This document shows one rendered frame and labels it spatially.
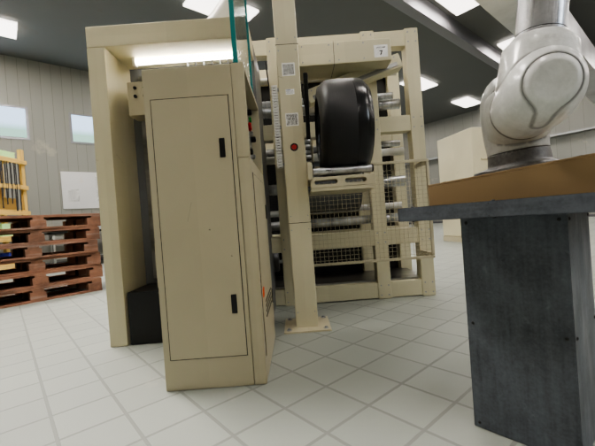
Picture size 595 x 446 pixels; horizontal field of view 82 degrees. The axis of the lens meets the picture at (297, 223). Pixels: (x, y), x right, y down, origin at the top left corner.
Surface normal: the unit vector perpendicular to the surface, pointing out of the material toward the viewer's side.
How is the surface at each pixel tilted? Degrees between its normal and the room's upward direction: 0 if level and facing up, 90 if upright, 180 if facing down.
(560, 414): 90
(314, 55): 90
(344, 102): 75
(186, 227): 90
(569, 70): 97
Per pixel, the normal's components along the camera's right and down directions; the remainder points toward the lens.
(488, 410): -0.75, 0.06
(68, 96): 0.65, -0.04
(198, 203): 0.00, 0.01
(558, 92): -0.35, 0.07
